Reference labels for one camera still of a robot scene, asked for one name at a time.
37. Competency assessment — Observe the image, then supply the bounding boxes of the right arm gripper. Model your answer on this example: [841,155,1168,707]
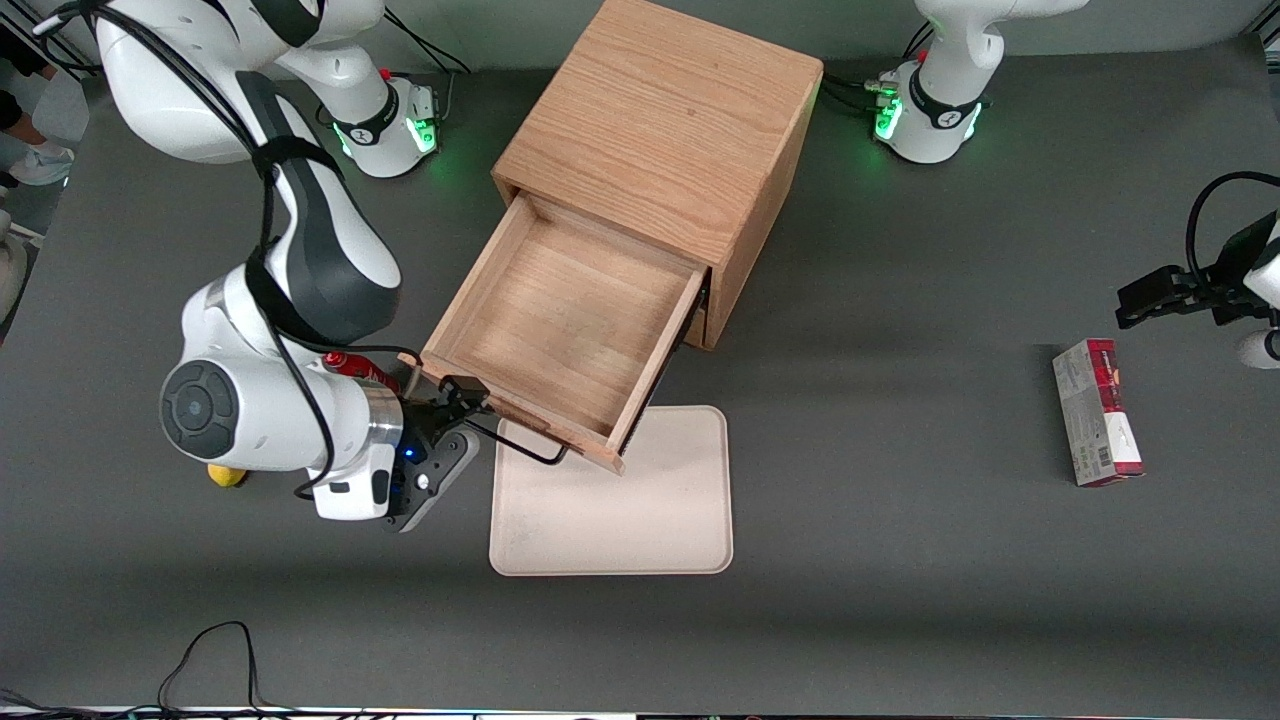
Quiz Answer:
[398,374,494,479]

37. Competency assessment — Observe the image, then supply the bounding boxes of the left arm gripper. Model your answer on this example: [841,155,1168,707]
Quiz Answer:
[1115,212,1279,330]

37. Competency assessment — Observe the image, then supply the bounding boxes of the wooden drawer cabinet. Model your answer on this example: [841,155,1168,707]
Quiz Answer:
[490,0,826,352]

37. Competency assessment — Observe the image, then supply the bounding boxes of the red soda bottle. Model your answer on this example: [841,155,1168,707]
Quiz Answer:
[322,349,403,395]

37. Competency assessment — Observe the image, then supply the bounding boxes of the grey and red carton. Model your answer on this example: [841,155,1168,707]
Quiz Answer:
[1051,337,1147,489]

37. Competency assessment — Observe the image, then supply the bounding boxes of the white rectangular tray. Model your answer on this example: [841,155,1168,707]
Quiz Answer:
[488,404,735,578]

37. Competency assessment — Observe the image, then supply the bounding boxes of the white sneaker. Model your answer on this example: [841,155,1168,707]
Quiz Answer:
[8,140,77,188]

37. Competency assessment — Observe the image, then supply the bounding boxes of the black cable loop at left arm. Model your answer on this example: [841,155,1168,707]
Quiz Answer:
[1185,170,1280,293]

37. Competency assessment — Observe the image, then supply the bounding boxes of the black cable along right arm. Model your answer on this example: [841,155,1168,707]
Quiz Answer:
[33,0,347,501]

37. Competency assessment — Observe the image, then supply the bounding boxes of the black cable loop on table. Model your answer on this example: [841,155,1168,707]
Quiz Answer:
[158,620,273,717]

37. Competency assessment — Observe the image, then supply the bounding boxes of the black cables at left arm base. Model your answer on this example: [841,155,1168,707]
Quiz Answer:
[820,74,891,113]

